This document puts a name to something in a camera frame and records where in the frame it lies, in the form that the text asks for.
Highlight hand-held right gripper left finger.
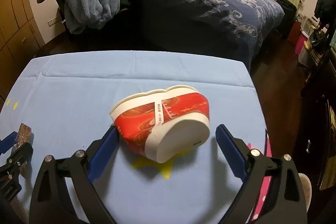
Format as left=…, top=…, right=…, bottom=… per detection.
left=29, top=126, right=122, bottom=224

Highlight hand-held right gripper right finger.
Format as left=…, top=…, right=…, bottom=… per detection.
left=216, top=124, right=308, bottom=224

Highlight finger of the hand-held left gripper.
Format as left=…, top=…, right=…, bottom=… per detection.
left=5, top=143, right=34, bottom=180
left=0, top=133, right=16, bottom=155

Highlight brown snack packet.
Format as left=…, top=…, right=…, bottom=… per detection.
left=12, top=123, right=32, bottom=148

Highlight red and white paper bowl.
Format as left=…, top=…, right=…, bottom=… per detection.
left=110, top=85, right=210, bottom=164

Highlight light blue star tablecloth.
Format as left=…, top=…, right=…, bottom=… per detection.
left=0, top=50, right=267, bottom=224

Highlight dark wooden cabinet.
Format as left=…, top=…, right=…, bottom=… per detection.
left=299, top=51, right=336, bottom=193

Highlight brown wooden wardrobe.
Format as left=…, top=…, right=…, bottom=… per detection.
left=0, top=0, right=45, bottom=98

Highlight pink box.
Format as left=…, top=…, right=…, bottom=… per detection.
left=294, top=35, right=307, bottom=56

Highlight red bag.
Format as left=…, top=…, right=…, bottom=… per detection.
left=287, top=21, right=301, bottom=45

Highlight bed with blue quilt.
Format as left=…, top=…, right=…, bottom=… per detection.
left=123, top=0, right=285, bottom=67

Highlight hanging dark clothes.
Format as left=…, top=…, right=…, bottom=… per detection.
left=314, top=0, right=336, bottom=25

